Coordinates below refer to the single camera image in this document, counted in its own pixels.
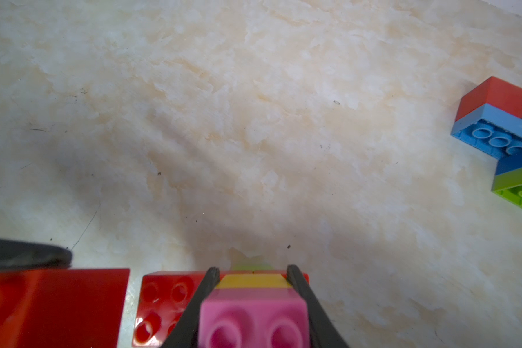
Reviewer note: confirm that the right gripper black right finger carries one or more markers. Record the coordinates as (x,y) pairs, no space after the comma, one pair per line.
(323,333)

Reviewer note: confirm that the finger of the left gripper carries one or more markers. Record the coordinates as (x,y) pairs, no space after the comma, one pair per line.
(23,256)

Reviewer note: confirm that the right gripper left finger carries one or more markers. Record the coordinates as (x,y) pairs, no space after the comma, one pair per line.
(185,333)

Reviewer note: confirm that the red long lego brick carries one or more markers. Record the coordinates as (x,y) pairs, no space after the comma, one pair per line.
(163,298)

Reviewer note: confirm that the magenta lego brick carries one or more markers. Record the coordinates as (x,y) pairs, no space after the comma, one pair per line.
(254,318)

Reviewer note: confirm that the yellow lego brick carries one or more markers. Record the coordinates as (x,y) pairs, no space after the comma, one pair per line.
(254,281)

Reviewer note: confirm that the lime green lego brick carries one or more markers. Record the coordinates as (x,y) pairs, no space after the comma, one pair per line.
(509,186)
(252,267)

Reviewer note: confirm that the blue long lego brick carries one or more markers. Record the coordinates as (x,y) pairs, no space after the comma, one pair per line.
(490,130)

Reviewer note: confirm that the blue small lego brick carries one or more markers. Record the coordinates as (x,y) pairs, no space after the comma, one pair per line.
(510,163)

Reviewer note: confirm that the red square lego brick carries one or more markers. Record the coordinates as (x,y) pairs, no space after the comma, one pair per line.
(495,92)

